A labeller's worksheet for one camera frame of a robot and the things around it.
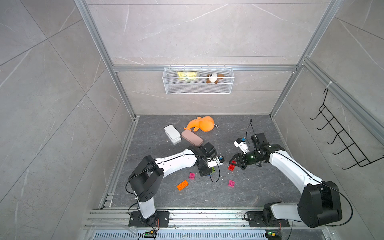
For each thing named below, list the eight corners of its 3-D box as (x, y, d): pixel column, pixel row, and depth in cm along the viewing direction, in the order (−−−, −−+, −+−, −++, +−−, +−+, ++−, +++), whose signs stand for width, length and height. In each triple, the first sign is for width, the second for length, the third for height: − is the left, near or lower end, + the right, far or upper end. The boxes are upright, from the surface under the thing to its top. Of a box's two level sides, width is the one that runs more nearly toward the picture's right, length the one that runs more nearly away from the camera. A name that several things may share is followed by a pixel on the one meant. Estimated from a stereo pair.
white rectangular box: (174, 146, 104) (173, 141, 100) (164, 132, 112) (163, 127, 107) (182, 141, 107) (181, 136, 102) (172, 128, 115) (171, 123, 110)
